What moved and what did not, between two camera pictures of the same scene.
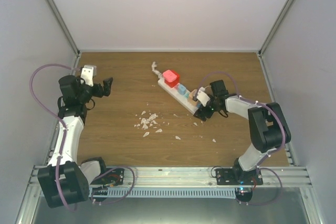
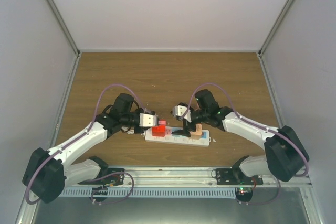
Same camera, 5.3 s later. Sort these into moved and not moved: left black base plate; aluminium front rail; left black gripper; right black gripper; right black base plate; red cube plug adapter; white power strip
Moved: white power strip; red cube plug adapter; left black gripper; right black gripper
Not moved: aluminium front rail; right black base plate; left black base plate
